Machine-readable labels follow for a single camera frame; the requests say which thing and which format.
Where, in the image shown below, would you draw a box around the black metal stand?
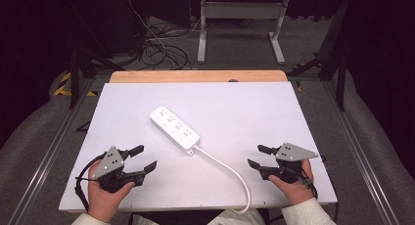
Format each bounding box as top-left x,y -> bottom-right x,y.
65,0 -> 126,111
287,0 -> 351,113

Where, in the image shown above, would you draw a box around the person's white clothing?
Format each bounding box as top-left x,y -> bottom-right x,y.
131,207 -> 267,225

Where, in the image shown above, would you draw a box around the aluminium floor rail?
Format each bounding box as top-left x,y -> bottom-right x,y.
7,78 -> 96,225
321,79 -> 400,225

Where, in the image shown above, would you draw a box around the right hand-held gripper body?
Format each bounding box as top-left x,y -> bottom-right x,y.
258,142 -> 319,185

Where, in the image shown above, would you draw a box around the person's left hand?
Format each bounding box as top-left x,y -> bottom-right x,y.
86,159 -> 136,224

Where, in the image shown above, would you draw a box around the white power strip cable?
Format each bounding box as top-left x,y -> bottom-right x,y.
192,144 -> 252,215

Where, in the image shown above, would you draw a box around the tangle of floor cables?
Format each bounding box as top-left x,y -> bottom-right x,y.
125,0 -> 255,71

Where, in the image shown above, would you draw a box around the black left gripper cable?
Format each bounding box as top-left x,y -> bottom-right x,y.
74,152 -> 106,212

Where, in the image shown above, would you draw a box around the white metal desk frame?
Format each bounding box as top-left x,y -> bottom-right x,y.
197,0 -> 291,66

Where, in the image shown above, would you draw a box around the wooden table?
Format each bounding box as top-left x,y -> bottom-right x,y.
109,69 -> 289,84

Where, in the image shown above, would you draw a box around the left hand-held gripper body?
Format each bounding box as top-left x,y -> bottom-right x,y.
92,146 -> 147,194

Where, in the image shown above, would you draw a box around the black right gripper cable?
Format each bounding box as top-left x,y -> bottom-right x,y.
279,156 -> 327,201

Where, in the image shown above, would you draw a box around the white power strip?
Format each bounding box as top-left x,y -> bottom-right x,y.
149,106 -> 201,157

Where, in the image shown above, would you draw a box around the yellow black hazard tape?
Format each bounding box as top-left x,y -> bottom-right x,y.
53,71 -> 99,98

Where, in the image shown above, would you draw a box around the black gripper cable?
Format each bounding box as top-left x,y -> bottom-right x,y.
74,152 -> 106,212
279,156 -> 327,201

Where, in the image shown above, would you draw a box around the person's right hand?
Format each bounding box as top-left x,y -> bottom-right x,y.
267,158 -> 315,206

